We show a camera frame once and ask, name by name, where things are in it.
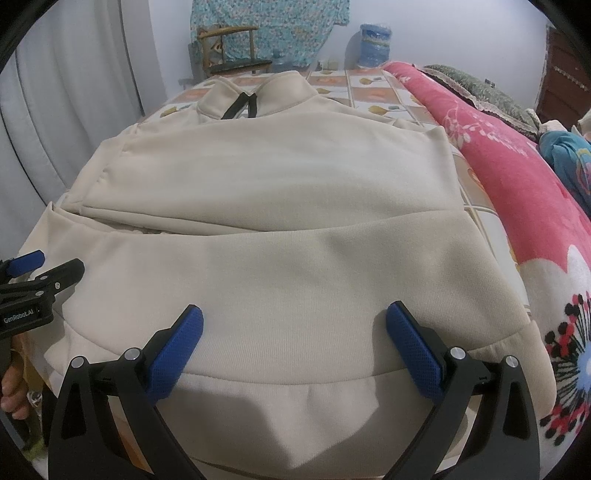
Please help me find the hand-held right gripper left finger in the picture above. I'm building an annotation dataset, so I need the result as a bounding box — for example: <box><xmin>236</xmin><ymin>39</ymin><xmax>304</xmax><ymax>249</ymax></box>
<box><xmin>48</xmin><ymin>305</ymin><xmax>218</xmax><ymax>480</ymax></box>

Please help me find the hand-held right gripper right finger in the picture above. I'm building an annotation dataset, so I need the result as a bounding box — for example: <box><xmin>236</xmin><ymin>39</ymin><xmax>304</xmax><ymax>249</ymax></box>
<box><xmin>387</xmin><ymin>302</ymin><xmax>541</xmax><ymax>480</ymax></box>

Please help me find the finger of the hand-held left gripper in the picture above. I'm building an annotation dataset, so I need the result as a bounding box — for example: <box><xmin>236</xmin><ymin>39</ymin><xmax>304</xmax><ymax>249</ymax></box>
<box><xmin>28</xmin><ymin>257</ymin><xmax>86</xmax><ymax>302</ymax></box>
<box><xmin>0</xmin><ymin>249</ymin><xmax>46</xmax><ymax>280</ymax></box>

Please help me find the beige zip jacket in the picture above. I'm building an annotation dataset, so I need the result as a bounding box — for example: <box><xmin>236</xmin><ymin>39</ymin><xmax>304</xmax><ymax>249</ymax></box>
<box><xmin>14</xmin><ymin>69</ymin><xmax>557</xmax><ymax>477</ymax></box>

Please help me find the person's left hand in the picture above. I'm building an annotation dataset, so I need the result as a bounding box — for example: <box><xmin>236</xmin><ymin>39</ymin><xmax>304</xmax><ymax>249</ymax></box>
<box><xmin>0</xmin><ymin>335</ymin><xmax>36</xmax><ymax>417</ymax></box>

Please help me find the white curtain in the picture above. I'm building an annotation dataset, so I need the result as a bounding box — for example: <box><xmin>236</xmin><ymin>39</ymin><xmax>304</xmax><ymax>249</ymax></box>
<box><xmin>0</xmin><ymin>0</ymin><xmax>169</xmax><ymax>259</ymax></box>

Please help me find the pink floral blanket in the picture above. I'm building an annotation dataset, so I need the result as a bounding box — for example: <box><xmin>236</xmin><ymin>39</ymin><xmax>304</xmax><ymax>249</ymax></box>
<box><xmin>383</xmin><ymin>61</ymin><xmax>591</xmax><ymax>462</ymax></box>

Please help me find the blue printed cloth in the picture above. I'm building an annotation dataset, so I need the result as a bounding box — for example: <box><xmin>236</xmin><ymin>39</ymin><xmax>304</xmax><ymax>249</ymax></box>
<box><xmin>538</xmin><ymin>131</ymin><xmax>591</xmax><ymax>222</ymax></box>

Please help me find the orange checked tablecloth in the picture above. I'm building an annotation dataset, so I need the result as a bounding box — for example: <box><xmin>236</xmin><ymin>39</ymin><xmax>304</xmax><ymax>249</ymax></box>
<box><xmin>139</xmin><ymin>67</ymin><xmax>532</xmax><ymax>324</ymax></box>

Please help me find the grey-green lace pillow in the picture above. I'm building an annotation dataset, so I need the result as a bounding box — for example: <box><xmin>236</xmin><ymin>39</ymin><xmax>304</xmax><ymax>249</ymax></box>
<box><xmin>422</xmin><ymin>65</ymin><xmax>541</xmax><ymax>139</ymax></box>

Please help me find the white cloth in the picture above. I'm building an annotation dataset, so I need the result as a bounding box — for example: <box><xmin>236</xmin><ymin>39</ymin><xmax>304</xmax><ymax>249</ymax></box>
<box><xmin>540</xmin><ymin>115</ymin><xmax>591</xmax><ymax>140</ymax></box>

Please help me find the wooden chair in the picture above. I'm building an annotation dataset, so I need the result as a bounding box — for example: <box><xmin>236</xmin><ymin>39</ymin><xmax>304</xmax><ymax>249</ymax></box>
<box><xmin>196</xmin><ymin>25</ymin><xmax>273</xmax><ymax>77</ymax></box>

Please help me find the brown wooden cabinet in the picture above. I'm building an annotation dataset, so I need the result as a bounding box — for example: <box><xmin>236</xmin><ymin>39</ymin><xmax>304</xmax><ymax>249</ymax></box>
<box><xmin>536</xmin><ymin>28</ymin><xmax>587</xmax><ymax>123</ymax></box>

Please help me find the blue water bottle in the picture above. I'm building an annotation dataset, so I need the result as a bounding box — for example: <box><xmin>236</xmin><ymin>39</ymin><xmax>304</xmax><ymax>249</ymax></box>
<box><xmin>359</xmin><ymin>23</ymin><xmax>393</xmax><ymax>68</ymax></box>

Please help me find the teal patterned hanging cloth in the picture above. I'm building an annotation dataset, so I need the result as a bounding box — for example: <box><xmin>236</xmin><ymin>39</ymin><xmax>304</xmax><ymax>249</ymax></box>
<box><xmin>190</xmin><ymin>0</ymin><xmax>352</xmax><ymax>68</ymax></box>

